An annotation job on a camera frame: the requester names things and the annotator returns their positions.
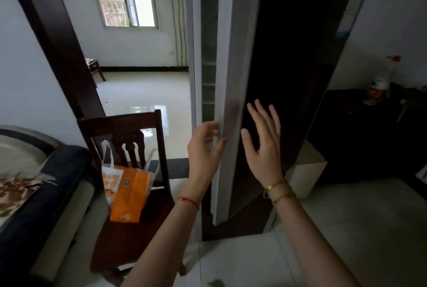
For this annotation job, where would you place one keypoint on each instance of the person's right hand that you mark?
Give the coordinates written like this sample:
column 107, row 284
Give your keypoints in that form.
column 267, row 156

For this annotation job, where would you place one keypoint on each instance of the dark wooden chair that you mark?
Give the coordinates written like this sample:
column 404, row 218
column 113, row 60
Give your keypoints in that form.
column 133, row 243

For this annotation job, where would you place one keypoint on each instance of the white spray bottle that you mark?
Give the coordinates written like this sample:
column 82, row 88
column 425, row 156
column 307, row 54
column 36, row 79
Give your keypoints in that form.
column 391, row 70

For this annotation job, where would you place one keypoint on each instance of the small wooden stool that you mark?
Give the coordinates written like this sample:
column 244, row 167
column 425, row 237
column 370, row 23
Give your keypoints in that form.
column 95, row 66

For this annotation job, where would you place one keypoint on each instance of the person's right little finger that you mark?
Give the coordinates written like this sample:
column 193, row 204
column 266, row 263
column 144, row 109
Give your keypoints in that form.
column 276, row 121

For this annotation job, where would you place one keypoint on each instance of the dark wooden door frame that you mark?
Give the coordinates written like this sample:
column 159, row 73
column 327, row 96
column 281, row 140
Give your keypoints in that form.
column 56, row 36

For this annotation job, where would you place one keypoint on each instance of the person's right forearm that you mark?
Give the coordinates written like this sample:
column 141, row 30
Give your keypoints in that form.
column 310, row 246

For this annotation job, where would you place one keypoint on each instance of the person's right middle finger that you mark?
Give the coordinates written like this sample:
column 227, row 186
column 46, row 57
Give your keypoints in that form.
column 263, row 118

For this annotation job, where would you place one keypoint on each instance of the person's left forearm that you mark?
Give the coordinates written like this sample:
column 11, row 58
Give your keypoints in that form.
column 163, row 246

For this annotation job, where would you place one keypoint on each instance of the white and red jar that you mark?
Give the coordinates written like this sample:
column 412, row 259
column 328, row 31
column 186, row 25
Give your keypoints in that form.
column 377, row 91

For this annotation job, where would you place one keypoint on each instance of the gold bangle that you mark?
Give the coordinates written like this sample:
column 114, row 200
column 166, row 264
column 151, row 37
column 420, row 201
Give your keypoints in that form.
column 283, row 197

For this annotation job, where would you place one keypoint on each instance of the beige low cabinet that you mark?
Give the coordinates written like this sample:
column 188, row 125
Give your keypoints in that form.
column 308, row 168

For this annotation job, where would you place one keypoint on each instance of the person's left hand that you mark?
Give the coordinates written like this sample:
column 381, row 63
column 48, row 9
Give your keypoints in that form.
column 200, row 160

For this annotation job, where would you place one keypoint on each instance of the orange and white shopping bag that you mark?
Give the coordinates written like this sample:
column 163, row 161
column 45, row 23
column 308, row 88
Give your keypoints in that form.
column 131, row 193

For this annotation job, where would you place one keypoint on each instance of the brown patterned cushion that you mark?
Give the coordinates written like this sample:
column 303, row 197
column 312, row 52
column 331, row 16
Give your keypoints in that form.
column 16, row 191

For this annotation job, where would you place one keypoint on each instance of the person's left thumb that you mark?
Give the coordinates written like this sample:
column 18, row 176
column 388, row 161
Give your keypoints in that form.
column 218, row 150

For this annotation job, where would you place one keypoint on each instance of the dark blue sofa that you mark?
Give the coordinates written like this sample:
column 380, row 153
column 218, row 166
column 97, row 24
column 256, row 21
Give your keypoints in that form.
column 36, row 223

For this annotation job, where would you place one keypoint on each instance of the dark wooden cabinet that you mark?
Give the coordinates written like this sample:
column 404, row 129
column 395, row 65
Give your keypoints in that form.
column 360, row 143

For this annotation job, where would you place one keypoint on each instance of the person's right thumb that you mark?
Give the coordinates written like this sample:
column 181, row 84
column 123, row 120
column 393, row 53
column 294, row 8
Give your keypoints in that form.
column 248, row 145

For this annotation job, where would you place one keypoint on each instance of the dark refrigerator door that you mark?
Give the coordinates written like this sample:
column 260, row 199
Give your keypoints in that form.
column 293, row 46

